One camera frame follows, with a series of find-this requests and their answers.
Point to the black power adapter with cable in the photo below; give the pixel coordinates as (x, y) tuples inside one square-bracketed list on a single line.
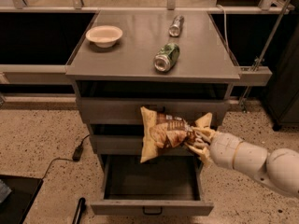
[(76, 156)]

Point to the black tray at lower left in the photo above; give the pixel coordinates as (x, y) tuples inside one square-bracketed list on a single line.
[(14, 209)]

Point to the grey drawer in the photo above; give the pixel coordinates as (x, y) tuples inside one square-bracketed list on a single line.
[(119, 102), (116, 139), (165, 186)]

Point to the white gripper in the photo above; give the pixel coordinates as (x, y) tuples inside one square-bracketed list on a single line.
[(222, 151)]

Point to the middle grey drawer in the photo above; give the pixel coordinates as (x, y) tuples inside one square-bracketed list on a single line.
[(116, 139)]

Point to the black handle on floor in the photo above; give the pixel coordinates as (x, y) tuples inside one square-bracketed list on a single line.
[(79, 210)]

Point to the top grey drawer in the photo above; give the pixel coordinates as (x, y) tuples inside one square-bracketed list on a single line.
[(119, 102)]

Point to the dark cabinet at right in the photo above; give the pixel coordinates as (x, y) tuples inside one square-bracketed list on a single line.
[(281, 97)]

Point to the silver soda can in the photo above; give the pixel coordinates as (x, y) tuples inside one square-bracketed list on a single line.
[(176, 26)]

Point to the green soda can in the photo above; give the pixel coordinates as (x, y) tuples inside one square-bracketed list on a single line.
[(167, 57)]

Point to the metal tripod pole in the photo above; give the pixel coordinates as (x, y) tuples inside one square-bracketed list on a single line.
[(258, 60)]

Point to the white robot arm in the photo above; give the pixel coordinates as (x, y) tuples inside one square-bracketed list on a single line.
[(277, 170)]

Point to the bottom grey drawer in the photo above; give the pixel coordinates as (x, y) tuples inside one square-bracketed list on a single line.
[(165, 186)]

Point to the brown chip bag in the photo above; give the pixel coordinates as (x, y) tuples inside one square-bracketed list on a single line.
[(163, 132)]

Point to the grey drawer cabinet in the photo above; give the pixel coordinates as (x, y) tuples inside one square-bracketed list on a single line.
[(203, 57)]

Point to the white bowl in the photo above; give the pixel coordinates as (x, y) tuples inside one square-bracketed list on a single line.
[(104, 36)]

